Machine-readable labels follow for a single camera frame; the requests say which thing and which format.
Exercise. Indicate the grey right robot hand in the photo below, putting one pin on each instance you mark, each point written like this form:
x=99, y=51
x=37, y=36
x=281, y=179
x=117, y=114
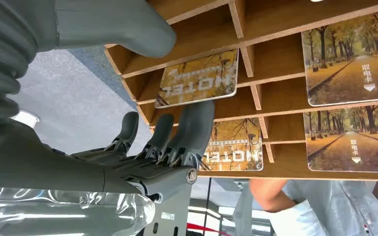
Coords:
x=45, y=169

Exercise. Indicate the hotel card with yellow leaves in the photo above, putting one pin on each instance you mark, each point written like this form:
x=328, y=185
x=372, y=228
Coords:
x=198, y=79
x=238, y=146

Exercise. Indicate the wooden card rack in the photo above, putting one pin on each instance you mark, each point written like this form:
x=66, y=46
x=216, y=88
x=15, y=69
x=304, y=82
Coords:
x=273, y=58

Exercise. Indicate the person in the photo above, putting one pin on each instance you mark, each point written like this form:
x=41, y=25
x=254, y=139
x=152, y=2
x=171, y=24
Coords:
x=335, y=211

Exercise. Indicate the tree avenue card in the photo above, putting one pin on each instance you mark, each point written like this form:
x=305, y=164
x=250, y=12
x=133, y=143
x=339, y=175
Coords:
x=348, y=68
x=348, y=143

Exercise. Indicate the clear plastic bottle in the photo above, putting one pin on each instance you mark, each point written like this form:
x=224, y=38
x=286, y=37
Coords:
x=62, y=215

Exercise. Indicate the grey metal post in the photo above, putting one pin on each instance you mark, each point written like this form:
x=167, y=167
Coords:
x=242, y=211

